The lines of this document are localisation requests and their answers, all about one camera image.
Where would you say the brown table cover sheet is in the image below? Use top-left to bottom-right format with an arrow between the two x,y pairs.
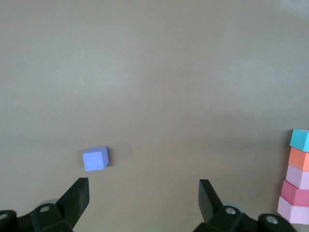
0,0 -> 309,232

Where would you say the red foam cube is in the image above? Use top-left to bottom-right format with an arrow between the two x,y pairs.
281,180 -> 309,208

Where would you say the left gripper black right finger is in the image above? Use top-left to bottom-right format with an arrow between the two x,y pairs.
193,179 -> 296,232

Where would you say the purple foam cube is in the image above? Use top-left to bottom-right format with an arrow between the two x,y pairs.
82,145 -> 110,173

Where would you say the pink foam cube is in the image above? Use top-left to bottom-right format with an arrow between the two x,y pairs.
277,195 -> 309,225
285,164 -> 309,190

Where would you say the orange foam cube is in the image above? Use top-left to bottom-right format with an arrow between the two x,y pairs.
288,146 -> 309,173

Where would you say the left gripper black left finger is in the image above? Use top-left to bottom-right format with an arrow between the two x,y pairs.
0,177 -> 90,232

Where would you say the light blue foam cube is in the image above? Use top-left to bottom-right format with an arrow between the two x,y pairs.
289,129 -> 309,153

